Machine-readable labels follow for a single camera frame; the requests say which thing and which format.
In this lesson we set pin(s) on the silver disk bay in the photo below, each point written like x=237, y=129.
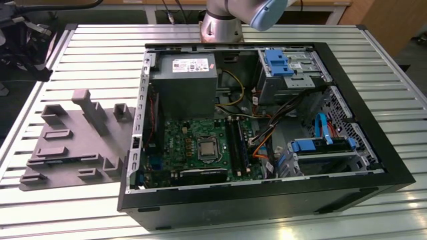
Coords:
x=329, y=156

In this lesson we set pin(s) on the black PC case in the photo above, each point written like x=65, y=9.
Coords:
x=234, y=207

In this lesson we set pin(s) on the brown wooden cabinet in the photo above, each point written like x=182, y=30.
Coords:
x=384, y=22

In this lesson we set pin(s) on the silver CPU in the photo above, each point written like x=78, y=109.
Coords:
x=207, y=148

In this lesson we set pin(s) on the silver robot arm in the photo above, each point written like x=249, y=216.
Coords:
x=221, y=22

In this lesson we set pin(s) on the black graphics card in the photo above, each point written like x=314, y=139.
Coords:
x=201, y=178

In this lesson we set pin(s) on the CPU socket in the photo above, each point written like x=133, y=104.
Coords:
x=209, y=159

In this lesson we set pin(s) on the blue drive latch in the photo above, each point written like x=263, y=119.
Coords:
x=277, y=62

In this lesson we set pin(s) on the white desk with wooden top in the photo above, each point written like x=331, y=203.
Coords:
x=151, y=16

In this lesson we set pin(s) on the silver drive cage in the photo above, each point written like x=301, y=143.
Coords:
x=301, y=82

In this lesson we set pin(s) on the black RAM slot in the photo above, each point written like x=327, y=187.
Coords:
x=231, y=143

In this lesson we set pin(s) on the grey parts rack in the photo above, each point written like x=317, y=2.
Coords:
x=74, y=147

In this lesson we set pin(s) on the grey stand foot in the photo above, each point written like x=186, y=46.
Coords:
x=3, y=90

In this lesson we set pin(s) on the hard disk in blue carrier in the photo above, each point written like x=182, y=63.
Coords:
x=302, y=145

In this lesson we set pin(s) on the blue expansion slot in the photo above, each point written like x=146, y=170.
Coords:
x=155, y=162

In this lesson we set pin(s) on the grey power supply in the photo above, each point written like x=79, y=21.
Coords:
x=183, y=97

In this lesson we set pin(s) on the green motherboard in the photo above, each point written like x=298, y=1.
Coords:
x=177, y=130

